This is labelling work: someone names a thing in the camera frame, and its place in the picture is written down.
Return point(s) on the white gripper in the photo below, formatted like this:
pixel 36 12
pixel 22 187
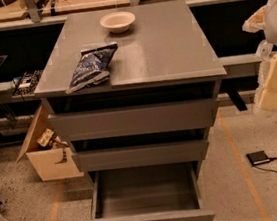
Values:
pixel 266 92

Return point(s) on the grey bottom drawer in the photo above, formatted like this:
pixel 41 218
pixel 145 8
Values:
pixel 148 193

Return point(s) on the grey drawer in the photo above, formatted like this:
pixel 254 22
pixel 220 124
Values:
pixel 148 193
pixel 134 112
pixel 139 150

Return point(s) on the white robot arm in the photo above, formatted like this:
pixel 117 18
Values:
pixel 265 19

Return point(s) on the grey drawer cabinet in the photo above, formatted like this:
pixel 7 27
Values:
pixel 134 102

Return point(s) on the grey middle drawer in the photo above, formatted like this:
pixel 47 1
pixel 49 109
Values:
pixel 139 150

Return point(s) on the grey top drawer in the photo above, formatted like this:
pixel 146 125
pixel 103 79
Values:
pixel 134 112

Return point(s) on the black foot pedal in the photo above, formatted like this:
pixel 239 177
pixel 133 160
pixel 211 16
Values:
pixel 258 158

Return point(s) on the white bowl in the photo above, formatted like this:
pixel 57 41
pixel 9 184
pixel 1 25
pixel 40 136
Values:
pixel 118 22

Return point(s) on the blue chip bag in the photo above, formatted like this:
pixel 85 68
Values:
pixel 92 68

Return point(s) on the cardboard box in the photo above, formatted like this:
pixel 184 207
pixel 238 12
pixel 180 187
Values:
pixel 51 163

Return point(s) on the small box in carton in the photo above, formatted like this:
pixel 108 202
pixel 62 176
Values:
pixel 45 138

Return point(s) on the black patterned notebook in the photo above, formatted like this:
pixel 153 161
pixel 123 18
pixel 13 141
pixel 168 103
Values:
pixel 26 83

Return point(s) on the long metal workbench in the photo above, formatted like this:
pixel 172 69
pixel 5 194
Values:
pixel 247 64

